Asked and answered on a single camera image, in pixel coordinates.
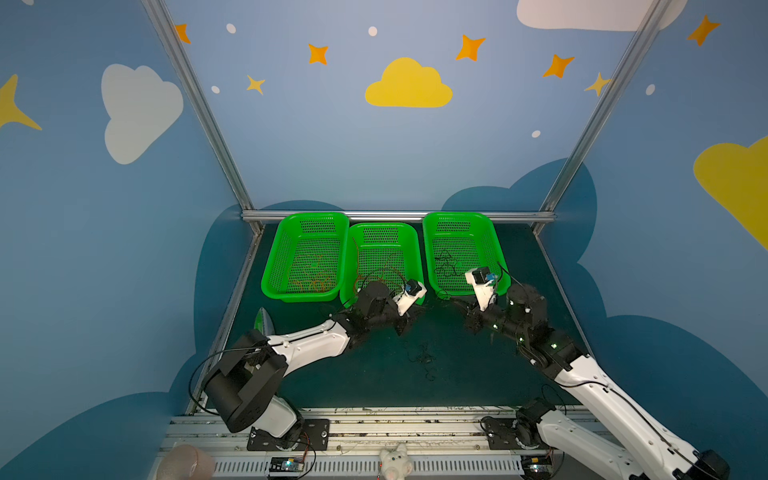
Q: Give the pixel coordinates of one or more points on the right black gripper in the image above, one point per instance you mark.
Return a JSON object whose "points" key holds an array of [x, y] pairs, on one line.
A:
{"points": [[480, 316]]}

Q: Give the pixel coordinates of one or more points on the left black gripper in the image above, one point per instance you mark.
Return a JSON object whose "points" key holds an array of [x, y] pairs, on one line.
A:
{"points": [[402, 317]]}

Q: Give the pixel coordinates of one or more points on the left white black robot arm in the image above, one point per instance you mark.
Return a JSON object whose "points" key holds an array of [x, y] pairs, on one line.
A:
{"points": [[244, 383]]}

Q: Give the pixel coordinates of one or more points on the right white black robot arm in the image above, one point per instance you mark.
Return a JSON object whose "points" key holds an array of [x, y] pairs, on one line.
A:
{"points": [[641, 447]]}

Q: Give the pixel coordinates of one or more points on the middle green plastic basket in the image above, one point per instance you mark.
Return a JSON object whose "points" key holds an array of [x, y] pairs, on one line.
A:
{"points": [[384, 252]]}

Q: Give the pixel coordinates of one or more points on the green plastic basket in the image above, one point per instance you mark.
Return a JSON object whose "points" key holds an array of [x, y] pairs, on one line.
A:
{"points": [[305, 260], [456, 242], [384, 252]]}

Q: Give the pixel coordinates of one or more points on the right green plastic basket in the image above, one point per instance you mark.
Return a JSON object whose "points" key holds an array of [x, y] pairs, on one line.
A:
{"points": [[456, 242]]}

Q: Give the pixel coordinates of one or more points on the left green plastic basket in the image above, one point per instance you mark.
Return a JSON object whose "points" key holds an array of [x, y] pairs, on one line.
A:
{"points": [[305, 260]]}

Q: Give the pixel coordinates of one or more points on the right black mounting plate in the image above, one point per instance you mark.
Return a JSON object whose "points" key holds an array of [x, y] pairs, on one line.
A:
{"points": [[513, 434]]}

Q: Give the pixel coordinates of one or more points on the black mounting plate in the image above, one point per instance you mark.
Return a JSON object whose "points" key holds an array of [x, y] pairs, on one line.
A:
{"points": [[513, 434], [312, 433]]}

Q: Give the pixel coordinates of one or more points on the green garden trowel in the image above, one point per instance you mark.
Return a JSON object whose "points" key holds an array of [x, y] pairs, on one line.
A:
{"points": [[263, 323]]}

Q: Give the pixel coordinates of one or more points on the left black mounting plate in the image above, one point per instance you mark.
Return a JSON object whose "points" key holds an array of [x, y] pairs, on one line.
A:
{"points": [[312, 433]]}

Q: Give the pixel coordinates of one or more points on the white plush toy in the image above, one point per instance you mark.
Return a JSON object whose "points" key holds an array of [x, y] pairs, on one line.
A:
{"points": [[395, 463]]}

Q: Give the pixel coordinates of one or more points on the right green circuit board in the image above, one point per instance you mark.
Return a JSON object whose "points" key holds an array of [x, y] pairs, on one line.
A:
{"points": [[536, 466]]}

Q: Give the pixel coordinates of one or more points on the green circuit board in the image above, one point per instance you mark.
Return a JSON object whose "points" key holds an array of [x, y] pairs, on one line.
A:
{"points": [[536, 466], [286, 465]]}

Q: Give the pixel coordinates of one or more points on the left green circuit board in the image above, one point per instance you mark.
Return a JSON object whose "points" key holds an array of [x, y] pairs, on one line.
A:
{"points": [[286, 465]]}

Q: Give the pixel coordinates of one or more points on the pink bowl left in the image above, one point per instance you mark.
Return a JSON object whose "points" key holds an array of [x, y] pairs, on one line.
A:
{"points": [[186, 462]]}

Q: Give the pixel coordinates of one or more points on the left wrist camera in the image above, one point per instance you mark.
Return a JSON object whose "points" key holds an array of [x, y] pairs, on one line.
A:
{"points": [[412, 291]]}

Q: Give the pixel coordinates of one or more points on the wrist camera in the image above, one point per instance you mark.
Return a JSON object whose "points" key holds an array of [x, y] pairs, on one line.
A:
{"points": [[484, 284], [412, 291]]}

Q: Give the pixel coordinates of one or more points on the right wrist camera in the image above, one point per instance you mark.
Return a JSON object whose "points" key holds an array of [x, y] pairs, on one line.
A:
{"points": [[484, 284]]}

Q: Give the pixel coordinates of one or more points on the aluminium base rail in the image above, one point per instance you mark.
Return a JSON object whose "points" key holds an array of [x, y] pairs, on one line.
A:
{"points": [[442, 442]]}

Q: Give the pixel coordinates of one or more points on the aluminium frame right post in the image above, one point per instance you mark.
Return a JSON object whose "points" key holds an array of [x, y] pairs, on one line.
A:
{"points": [[637, 49]]}

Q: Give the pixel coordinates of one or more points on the aluminium frame post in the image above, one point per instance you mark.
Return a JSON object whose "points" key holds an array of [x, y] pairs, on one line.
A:
{"points": [[161, 20], [637, 49]]}

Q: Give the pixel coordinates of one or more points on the aluminium frame back bar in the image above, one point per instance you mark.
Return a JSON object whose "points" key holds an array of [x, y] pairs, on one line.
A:
{"points": [[403, 216]]}

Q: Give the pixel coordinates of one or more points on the aluminium frame left post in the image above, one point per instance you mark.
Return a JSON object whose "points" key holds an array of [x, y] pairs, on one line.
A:
{"points": [[161, 20]]}

